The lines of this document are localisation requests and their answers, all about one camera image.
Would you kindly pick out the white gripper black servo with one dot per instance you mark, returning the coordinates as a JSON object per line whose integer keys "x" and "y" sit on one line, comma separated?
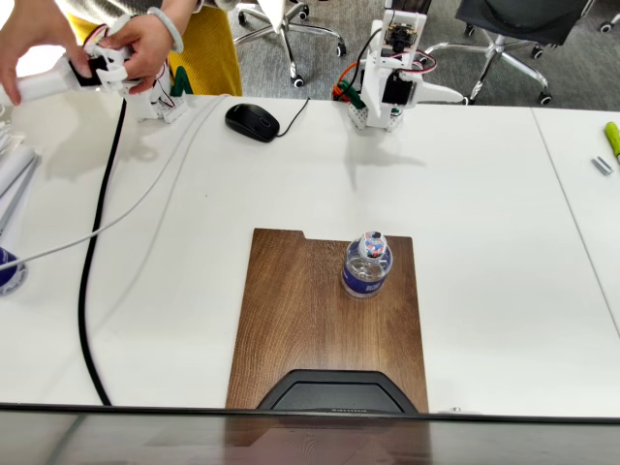
{"x": 375, "y": 104}

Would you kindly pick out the blue label water bottle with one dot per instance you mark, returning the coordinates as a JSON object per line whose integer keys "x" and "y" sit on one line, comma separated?
{"x": 365, "y": 281}

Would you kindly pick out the white leader arm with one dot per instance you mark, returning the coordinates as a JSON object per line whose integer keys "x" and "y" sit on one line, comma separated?
{"x": 145, "y": 104}

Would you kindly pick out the person's left forearm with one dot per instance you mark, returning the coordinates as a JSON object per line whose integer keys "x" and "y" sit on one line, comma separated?
{"x": 181, "y": 7}

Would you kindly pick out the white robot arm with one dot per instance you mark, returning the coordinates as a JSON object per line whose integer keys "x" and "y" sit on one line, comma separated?
{"x": 361, "y": 116}

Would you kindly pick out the person's left hand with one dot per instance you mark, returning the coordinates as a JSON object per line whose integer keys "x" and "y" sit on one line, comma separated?
{"x": 150, "y": 43}

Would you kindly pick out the person's right hand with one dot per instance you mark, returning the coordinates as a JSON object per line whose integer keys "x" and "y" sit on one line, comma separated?
{"x": 39, "y": 29}

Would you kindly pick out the green table clamp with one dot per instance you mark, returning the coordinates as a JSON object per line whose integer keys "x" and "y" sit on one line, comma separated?
{"x": 350, "y": 94}
{"x": 181, "y": 84}

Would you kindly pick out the black bin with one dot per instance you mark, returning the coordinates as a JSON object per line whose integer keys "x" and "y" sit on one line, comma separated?
{"x": 421, "y": 5}

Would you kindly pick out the black seat office chair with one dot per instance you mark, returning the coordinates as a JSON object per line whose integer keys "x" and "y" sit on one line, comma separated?
{"x": 523, "y": 14}

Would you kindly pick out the black computer mouse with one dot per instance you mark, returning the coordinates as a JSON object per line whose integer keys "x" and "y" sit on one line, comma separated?
{"x": 252, "y": 121}

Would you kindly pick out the yellow skirt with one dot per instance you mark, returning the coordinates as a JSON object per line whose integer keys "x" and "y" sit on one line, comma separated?
{"x": 213, "y": 53}

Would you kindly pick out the small grey metal piece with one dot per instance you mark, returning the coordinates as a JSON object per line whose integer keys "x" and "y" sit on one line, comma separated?
{"x": 603, "y": 165}

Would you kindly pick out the green marker pen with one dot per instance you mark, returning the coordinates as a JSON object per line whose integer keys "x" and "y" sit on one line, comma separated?
{"x": 612, "y": 138}

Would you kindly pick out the office chair caster leg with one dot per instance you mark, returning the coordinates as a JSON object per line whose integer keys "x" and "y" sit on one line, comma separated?
{"x": 606, "y": 26}

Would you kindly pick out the brown wooden board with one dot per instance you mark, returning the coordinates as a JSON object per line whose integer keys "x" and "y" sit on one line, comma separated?
{"x": 300, "y": 315}

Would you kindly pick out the black Philips monitor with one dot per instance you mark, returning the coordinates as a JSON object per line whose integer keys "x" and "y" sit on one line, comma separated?
{"x": 310, "y": 441}

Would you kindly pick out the white paper stack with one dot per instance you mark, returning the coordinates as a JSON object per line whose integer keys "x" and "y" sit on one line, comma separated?
{"x": 14, "y": 169}

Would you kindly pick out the blue and white cup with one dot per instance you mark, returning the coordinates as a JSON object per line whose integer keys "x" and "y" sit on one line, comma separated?
{"x": 9, "y": 273}

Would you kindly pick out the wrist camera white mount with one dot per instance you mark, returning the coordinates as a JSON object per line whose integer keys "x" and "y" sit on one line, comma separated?
{"x": 399, "y": 34}

